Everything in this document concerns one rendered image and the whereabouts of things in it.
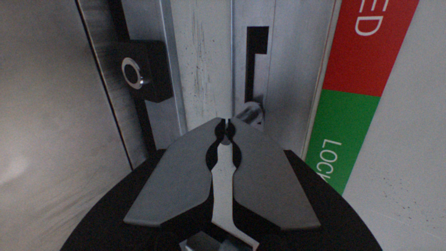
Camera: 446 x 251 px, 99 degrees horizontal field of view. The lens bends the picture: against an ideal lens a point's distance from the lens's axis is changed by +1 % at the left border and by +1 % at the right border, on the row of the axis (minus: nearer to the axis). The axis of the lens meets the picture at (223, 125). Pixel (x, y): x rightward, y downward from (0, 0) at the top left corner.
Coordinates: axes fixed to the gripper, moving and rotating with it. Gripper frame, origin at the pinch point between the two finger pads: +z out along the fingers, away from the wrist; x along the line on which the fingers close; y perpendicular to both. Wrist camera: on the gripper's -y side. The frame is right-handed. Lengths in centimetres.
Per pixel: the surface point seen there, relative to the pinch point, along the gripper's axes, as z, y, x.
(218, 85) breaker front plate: 7.0, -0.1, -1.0
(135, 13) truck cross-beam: 10.7, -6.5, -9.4
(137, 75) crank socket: 7.2, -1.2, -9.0
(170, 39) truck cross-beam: 9.1, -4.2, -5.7
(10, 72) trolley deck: 3.7, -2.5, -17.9
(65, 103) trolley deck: 5.9, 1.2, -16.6
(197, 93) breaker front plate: 8.4, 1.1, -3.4
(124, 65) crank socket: 8.2, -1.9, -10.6
